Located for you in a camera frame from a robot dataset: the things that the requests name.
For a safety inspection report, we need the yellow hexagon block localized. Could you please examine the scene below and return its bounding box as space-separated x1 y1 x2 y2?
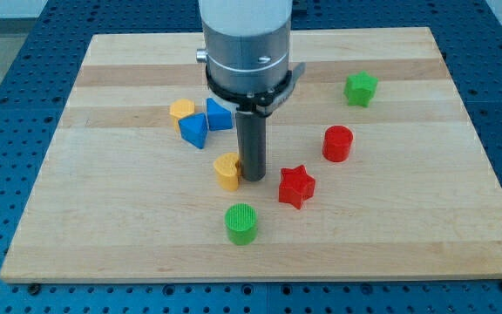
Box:
169 99 195 133

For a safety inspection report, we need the red cylinder block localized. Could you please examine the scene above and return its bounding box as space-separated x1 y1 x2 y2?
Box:
322 126 354 162

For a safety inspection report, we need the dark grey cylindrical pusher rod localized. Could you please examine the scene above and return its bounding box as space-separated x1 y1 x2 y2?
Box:
235 112 266 181

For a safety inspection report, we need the wooden board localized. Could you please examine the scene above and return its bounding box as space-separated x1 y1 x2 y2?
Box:
0 27 502 283

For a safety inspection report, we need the yellow heart block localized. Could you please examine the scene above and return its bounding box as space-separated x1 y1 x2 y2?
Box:
213 153 241 192

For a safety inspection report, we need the green star block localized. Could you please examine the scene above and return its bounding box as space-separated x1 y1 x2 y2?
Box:
343 71 378 107

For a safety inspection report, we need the blue triangle block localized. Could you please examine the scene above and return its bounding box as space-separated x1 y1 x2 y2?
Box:
179 113 208 149

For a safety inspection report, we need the black clamp ring with lever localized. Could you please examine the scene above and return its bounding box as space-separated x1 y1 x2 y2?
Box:
204 61 307 118

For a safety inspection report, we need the blue cube block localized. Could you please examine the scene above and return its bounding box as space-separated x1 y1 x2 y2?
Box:
206 98 234 131

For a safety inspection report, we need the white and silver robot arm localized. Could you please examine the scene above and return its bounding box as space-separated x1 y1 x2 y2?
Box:
199 0 293 94

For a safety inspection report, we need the red star block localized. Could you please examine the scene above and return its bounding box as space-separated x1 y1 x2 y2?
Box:
278 165 315 209

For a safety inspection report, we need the green cylinder block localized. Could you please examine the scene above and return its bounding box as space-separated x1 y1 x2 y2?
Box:
224 203 258 245

